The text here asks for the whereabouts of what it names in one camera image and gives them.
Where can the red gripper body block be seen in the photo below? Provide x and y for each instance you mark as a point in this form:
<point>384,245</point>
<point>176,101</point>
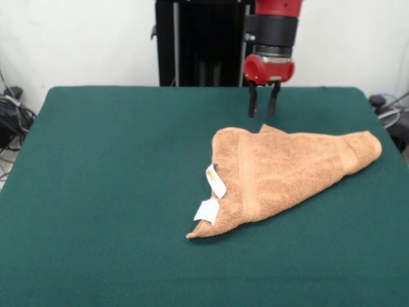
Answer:
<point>266,71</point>

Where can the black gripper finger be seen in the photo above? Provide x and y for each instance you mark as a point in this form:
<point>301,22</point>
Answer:
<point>253,102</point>
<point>273,100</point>

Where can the dark green table cloth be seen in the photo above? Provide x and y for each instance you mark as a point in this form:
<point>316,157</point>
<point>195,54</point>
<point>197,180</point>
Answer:
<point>96,192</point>

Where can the black pedestal caster foot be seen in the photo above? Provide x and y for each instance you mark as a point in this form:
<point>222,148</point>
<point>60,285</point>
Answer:
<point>13,91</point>
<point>377,101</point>

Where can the tan terry towel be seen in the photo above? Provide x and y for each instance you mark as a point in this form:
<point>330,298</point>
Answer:
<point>287,172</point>

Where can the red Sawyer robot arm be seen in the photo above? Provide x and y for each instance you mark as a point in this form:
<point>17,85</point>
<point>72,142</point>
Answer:
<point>276,28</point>

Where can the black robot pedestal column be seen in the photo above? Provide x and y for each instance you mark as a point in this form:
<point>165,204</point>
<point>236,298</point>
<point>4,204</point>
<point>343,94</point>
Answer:
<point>207,48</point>

